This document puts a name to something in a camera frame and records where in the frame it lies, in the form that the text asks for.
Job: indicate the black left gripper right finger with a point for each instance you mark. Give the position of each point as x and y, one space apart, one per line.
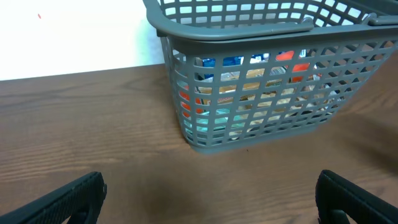
337 199

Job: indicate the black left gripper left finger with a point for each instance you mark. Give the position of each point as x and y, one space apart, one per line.
79 201

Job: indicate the brown white snack bag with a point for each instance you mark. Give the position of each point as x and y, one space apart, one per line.
313 98

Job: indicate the blue tissue pack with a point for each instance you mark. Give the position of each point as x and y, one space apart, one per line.
257 58

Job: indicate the beige snack bag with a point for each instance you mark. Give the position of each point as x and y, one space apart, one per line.
255 112

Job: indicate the mint green wipes packet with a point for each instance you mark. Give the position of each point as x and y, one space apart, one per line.
220 123

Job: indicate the grey plastic basket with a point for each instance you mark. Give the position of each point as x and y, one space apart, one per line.
345 41

